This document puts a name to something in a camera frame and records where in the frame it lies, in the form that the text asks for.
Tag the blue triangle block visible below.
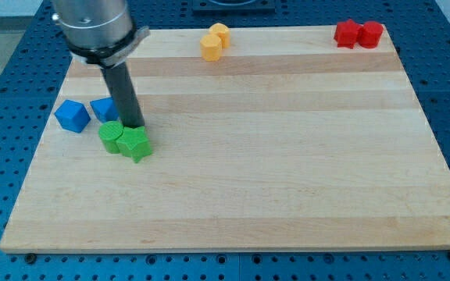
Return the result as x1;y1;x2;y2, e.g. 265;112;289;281
90;98;119;123

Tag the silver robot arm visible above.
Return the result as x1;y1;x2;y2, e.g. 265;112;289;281
52;0;150;69

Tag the blue cube block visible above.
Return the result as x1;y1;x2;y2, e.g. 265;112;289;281
54;99;91;133

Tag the wooden board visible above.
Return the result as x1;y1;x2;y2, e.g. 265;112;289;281
0;26;450;254

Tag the green star block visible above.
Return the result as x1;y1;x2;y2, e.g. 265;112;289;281
116;126;152;163

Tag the yellow hexagon block front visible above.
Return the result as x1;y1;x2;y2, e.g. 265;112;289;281
199;34;223;62

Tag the yellow hexagon block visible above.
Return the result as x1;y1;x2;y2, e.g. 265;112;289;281
209;23;230;48
199;34;223;62

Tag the yellow hexagon block rear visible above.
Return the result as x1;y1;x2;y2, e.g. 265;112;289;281
209;23;230;48

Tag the green cylinder block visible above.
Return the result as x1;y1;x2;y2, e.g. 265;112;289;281
98;121;123;154

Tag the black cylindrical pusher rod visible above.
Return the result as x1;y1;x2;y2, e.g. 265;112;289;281
101;62;145;128

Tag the red star block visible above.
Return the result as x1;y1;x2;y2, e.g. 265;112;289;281
334;19;363;49

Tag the red cylinder block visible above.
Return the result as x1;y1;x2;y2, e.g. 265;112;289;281
358;21;384;48

